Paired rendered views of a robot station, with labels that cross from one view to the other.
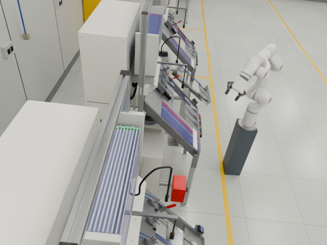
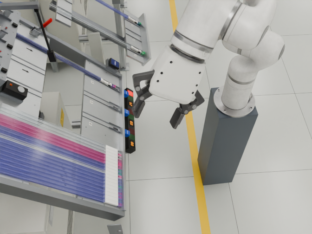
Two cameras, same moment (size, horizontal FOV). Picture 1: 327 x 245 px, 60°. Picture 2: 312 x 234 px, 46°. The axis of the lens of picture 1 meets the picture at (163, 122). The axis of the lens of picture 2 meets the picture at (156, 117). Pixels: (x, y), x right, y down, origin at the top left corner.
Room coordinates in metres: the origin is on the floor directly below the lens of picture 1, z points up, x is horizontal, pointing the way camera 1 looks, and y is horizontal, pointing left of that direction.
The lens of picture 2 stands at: (1.26, -0.44, 2.02)
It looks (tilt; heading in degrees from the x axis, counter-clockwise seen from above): 55 degrees down; 357
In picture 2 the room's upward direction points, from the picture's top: straight up
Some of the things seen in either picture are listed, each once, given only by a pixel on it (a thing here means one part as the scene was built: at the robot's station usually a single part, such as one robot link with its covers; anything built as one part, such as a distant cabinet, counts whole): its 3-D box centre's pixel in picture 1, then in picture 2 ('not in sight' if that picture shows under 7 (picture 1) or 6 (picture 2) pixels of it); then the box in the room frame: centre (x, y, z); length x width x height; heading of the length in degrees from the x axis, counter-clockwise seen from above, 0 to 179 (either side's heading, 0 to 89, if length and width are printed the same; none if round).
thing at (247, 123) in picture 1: (249, 117); (237, 87); (2.27, -0.85, 0.79); 0.19 x 0.19 x 0.18
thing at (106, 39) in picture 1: (96, 105); not in sight; (2.08, 0.64, 0.86); 0.70 x 0.67 x 1.72; 1
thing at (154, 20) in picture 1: (151, 41); not in sight; (2.15, 0.18, 1.52); 0.51 x 0.13 x 0.27; 1
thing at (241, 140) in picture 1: (238, 148); (222, 140); (2.27, -0.85, 0.35); 0.18 x 0.18 x 0.70; 4
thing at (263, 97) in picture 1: (259, 101); (255, 55); (2.25, -0.88, 1.00); 0.19 x 0.12 x 0.24; 58
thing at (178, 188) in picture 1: (173, 210); not in sight; (1.37, -0.18, 0.39); 0.24 x 0.24 x 0.78; 1
